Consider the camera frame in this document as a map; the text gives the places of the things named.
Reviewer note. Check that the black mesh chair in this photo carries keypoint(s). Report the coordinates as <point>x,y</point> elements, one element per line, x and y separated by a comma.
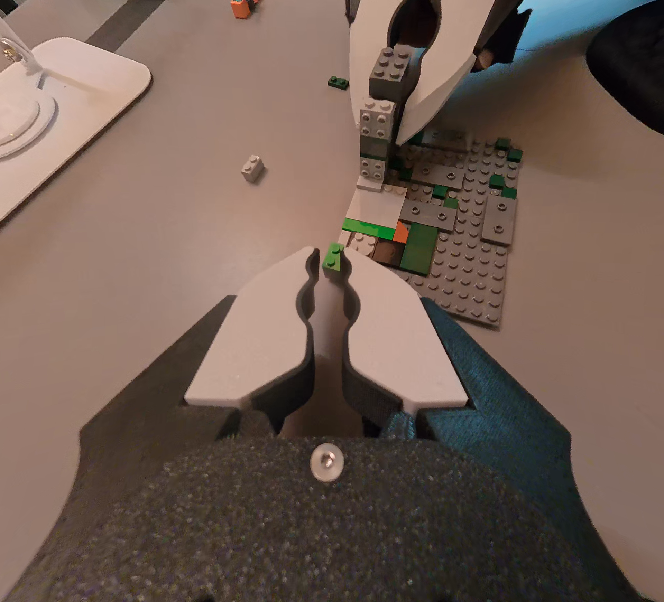
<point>633,68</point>

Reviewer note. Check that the light grey small toy brick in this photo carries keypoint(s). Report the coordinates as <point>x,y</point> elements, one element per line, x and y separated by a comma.
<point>253,169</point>

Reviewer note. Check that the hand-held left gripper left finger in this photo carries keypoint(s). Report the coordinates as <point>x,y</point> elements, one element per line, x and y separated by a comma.
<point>259,343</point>

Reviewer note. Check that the white flat stand base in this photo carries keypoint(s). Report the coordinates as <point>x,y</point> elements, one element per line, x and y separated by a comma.
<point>93,78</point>

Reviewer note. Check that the small green toy brick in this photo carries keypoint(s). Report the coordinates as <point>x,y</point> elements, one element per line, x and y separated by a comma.
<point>332,262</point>

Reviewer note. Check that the dark grey square toy brick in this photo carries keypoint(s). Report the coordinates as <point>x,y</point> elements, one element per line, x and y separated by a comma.
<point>389,76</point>

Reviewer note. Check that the grey toy brick baseplate build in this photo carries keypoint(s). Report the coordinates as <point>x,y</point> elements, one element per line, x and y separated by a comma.
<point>467,270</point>

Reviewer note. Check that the white round stand foot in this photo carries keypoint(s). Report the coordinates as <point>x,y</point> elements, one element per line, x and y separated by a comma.
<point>20,120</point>

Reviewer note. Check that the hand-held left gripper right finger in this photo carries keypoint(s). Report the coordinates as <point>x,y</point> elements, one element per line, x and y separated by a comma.
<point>399,348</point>

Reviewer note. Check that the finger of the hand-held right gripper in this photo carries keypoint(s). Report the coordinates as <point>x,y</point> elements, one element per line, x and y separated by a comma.
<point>467,16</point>
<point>378,0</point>

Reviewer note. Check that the dark green small toy plate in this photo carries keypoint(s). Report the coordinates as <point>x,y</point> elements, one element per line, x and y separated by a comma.
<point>338,82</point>

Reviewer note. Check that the grey desk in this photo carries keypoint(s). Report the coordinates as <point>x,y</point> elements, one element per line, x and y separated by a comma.
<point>155,249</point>

